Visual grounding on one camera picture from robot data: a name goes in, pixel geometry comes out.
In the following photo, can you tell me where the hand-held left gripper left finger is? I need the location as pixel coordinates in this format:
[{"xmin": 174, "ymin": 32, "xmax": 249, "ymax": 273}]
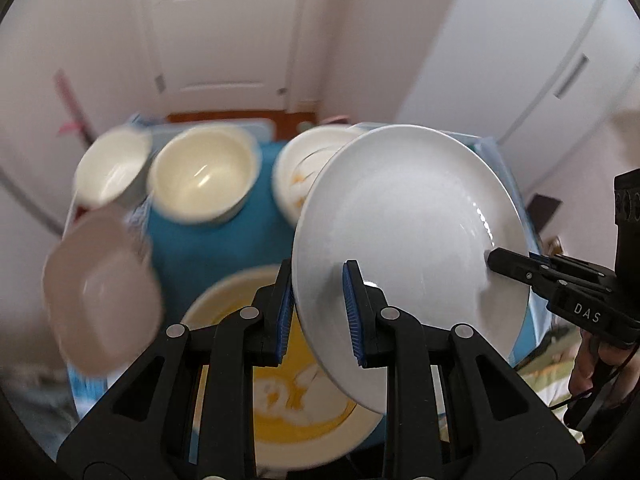
[{"xmin": 57, "ymin": 259, "xmax": 296, "ymax": 480}]

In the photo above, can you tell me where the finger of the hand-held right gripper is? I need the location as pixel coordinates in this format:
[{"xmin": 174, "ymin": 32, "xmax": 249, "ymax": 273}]
[
  {"xmin": 530, "ymin": 253, "xmax": 617, "ymax": 283},
  {"xmin": 486, "ymin": 247, "xmax": 568, "ymax": 307}
]

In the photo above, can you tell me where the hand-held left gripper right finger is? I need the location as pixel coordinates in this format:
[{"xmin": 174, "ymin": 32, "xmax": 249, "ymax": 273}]
[{"xmin": 342, "ymin": 260, "xmax": 585, "ymax": 480}]

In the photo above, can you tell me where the large yellow patterned plate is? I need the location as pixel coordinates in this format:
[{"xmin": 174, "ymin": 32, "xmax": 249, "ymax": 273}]
[{"xmin": 179, "ymin": 264, "xmax": 387, "ymax": 472}]

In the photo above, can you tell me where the plain white plate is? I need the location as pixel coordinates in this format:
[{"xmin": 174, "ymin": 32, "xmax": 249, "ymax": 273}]
[{"xmin": 291, "ymin": 124, "xmax": 532, "ymax": 416}]

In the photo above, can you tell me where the cream duck pattern plate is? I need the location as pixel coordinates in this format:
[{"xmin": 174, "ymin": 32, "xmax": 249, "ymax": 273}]
[{"xmin": 273, "ymin": 127, "xmax": 370, "ymax": 227}]

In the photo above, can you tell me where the cream round bowl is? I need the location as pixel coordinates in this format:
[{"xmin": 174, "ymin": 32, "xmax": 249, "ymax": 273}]
[{"xmin": 147, "ymin": 125, "xmax": 262, "ymax": 224}]

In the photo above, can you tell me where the pink square bowl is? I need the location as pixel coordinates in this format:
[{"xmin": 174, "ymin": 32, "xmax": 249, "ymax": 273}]
[{"xmin": 42, "ymin": 204, "xmax": 167, "ymax": 377}]

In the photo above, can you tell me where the white round bowl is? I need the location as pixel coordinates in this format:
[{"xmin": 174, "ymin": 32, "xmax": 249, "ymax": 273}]
[{"xmin": 74, "ymin": 127, "xmax": 154, "ymax": 209}]

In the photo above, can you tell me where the person's right hand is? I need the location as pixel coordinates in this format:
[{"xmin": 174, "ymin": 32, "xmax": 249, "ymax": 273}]
[{"xmin": 568, "ymin": 331, "xmax": 640, "ymax": 408}]

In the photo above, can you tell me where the black flat box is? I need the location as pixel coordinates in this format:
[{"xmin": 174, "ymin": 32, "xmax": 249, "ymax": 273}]
[{"xmin": 528, "ymin": 193, "xmax": 562, "ymax": 221}]

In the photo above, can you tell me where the teal patterned towel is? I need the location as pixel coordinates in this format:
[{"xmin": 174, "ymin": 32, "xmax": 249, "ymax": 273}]
[{"xmin": 65, "ymin": 120, "xmax": 546, "ymax": 456}]

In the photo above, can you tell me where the green striped blanket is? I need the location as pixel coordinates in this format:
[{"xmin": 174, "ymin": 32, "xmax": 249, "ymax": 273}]
[{"xmin": 517, "ymin": 327, "xmax": 585, "ymax": 443}]

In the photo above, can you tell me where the translucent plastic storage box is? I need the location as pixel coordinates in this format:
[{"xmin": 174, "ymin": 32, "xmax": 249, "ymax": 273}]
[{"xmin": 120, "ymin": 112, "xmax": 531, "ymax": 221}]

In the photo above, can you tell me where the white wardrobe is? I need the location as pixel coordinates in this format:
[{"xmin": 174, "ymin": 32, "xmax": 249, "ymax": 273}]
[{"xmin": 397, "ymin": 0, "xmax": 640, "ymax": 201}]

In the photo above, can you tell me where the white panel door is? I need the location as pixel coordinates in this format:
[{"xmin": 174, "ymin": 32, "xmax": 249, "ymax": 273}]
[{"xmin": 134, "ymin": 0, "xmax": 322, "ymax": 112}]

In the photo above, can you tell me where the pink stick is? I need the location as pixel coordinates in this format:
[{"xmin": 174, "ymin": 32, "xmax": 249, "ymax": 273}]
[{"xmin": 53, "ymin": 69, "xmax": 99, "ymax": 144}]

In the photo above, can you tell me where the grey wardrobe handle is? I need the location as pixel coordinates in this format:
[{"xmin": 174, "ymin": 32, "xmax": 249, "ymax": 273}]
[{"xmin": 552, "ymin": 53, "xmax": 590, "ymax": 100}]

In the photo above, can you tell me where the black cable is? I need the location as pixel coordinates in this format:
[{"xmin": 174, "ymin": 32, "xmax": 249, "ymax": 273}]
[{"xmin": 0, "ymin": 164, "xmax": 67, "ymax": 237}]

